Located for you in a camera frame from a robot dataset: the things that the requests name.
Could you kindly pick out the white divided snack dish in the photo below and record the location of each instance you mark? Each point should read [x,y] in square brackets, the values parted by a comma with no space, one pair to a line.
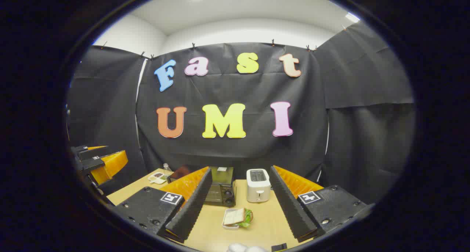
[158,178]

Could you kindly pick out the black electric oven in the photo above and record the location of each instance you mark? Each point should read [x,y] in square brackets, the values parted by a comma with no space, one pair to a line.
[218,197]

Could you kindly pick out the small black table clip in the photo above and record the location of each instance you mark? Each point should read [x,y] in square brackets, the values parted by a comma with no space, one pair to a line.
[279,247]

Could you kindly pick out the white toaster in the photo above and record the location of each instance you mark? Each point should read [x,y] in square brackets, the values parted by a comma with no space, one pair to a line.
[258,187]

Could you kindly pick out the black backdrop cloth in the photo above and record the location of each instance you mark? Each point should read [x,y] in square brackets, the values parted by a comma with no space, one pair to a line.
[235,153]

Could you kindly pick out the lettuce sandwich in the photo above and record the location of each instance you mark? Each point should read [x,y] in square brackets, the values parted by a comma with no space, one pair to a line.
[234,216]

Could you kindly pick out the ceiling light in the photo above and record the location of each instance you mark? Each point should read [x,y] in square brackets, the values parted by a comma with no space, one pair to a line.
[352,17]

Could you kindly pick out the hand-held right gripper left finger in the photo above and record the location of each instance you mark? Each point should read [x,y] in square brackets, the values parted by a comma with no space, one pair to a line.
[191,211]

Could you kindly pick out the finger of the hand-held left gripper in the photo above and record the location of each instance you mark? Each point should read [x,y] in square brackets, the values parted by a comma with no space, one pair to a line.
[86,152]
[108,165]

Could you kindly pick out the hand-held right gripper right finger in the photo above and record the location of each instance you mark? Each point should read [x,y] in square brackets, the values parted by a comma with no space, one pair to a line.
[292,208]

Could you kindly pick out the clear water bottle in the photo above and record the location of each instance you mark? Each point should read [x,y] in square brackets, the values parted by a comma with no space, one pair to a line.
[167,169]

